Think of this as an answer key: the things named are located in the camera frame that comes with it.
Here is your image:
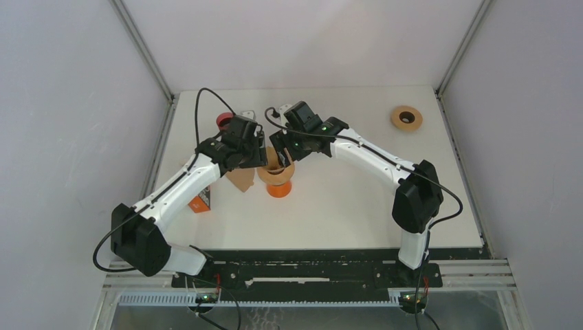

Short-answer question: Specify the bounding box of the red black carafe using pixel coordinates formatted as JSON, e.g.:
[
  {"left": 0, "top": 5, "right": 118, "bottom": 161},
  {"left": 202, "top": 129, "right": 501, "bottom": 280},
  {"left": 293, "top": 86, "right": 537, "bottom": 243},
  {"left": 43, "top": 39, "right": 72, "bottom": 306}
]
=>
[{"left": 215, "top": 112, "right": 234, "bottom": 131}]

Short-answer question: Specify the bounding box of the brown paper coffee filter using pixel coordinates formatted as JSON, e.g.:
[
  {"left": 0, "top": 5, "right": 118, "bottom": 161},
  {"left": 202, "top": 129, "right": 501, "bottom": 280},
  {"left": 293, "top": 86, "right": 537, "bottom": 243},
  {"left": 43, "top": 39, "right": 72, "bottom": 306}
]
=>
[
  {"left": 263, "top": 146, "right": 295, "bottom": 175},
  {"left": 225, "top": 168, "right": 255, "bottom": 193}
]

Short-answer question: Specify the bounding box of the wooden dripper ring holder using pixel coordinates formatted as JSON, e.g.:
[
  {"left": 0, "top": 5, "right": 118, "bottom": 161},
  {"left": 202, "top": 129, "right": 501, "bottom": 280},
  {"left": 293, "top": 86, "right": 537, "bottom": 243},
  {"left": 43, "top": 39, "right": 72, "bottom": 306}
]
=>
[{"left": 257, "top": 160, "right": 295, "bottom": 186}]

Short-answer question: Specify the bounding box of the orange glass carafe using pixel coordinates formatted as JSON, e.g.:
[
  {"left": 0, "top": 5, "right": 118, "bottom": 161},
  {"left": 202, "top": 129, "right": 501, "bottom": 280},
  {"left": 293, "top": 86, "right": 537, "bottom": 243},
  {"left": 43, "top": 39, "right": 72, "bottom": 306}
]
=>
[{"left": 266, "top": 181, "right": 292, "bottom": 198}]

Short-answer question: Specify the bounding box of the orange coffee filter box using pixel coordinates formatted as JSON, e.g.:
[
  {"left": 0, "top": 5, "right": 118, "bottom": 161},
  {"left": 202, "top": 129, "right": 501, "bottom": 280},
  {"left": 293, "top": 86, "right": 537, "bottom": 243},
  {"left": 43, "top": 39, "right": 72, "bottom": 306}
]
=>
[{"left": 187, "top": 185, "right": 211, "bottom": 214}]

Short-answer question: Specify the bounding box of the wooden dripper ring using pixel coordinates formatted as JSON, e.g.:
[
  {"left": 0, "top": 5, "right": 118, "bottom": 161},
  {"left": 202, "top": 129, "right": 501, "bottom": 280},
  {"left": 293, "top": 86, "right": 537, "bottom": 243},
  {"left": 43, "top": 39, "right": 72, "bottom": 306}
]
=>
[{"left": 390, "top": 105, "right": 424, "bottom": 133}]

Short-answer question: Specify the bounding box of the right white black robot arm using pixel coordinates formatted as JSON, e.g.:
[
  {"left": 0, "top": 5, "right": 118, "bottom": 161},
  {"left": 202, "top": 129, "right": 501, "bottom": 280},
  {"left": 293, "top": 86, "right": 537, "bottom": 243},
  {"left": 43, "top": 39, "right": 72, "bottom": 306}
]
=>
[{"left": 264, "top": 101, "right": 443, "bottom": 286}]

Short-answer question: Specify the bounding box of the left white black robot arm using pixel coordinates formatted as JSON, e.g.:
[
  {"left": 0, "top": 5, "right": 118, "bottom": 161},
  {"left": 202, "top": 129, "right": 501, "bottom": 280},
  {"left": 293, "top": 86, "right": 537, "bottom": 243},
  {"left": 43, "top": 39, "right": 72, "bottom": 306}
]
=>
[{"left": 110, "top": 115, "right": 267, "bottom": 287}]

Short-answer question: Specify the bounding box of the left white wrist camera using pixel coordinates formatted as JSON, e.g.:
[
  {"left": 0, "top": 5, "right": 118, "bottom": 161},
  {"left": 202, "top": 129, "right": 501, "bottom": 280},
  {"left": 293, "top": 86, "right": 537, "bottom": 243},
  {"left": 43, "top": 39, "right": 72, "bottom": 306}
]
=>
[{"left": 239, "top": 110, "right": 256, "bottom": 120}]

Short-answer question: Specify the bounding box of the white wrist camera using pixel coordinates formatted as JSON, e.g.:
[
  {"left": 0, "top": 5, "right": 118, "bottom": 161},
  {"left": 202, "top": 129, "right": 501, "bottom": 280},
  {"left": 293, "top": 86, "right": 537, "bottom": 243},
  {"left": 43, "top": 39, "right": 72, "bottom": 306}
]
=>
[
  {"left": 278, "top": 104, "right": 292, "bottom": 116},
  {"left": 239, "top": 110, "right": 256, "bottom": 120}
]

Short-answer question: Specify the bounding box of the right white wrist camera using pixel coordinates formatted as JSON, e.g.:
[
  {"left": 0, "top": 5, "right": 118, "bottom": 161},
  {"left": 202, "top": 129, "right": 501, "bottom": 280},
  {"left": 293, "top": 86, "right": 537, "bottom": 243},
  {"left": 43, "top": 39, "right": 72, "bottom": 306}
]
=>
[{"left": 278, "top": 104, "right": 292, "bottom": 116}]

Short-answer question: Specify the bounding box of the left black camera cable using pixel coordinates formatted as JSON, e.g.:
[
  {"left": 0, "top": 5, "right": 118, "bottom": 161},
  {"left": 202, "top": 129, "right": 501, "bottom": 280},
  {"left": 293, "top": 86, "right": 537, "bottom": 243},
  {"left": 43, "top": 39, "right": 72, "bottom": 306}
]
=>
[{"left": 92, "top": 87, "right": 238, "bottom": 273}]

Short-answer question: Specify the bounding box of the black camera cable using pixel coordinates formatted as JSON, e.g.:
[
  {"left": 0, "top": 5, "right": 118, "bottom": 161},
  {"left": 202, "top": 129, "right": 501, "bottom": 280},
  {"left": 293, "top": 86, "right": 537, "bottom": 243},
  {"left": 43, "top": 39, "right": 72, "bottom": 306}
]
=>
[
  {"left": 265, "top": 107, "right": 464, "bottom": 330},
  {"left": 92, "top": 87, "right": 238, "bottom": 273}
]

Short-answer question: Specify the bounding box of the right black camera cable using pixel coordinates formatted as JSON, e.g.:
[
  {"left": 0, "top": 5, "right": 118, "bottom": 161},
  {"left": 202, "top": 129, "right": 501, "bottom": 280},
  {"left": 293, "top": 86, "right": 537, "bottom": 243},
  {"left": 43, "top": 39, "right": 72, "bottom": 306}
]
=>
[{"left": 265, "top": 107, "right": 464, "bottom": 330}]

